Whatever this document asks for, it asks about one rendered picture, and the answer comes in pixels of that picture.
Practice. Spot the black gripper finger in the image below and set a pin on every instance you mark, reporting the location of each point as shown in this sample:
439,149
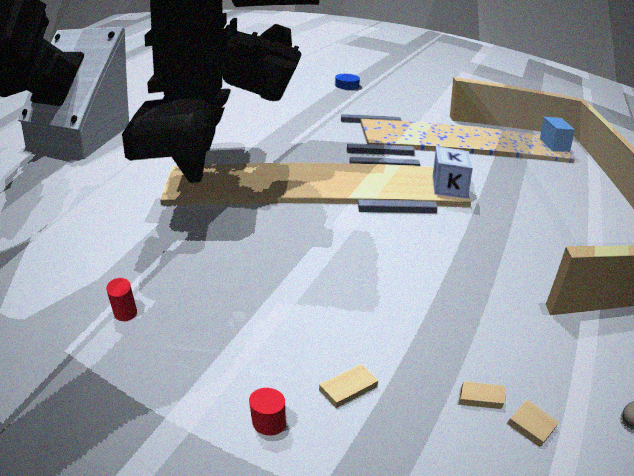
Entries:
192,166
220,99

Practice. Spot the blue short cylinder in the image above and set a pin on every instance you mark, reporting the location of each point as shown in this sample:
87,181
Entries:
347,81

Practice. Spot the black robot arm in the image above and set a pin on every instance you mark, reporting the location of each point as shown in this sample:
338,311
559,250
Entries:
261,64

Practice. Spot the red cylinder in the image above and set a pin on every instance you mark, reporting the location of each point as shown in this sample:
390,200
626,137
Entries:
121,299
268,411

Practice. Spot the pale yellow flat block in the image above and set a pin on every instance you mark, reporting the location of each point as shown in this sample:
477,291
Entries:
348,385

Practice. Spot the tan rectangular block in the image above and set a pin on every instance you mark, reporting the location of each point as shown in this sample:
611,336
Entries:
533,423
482,395

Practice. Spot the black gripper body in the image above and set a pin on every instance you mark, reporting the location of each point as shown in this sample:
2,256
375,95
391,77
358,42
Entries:
183,123

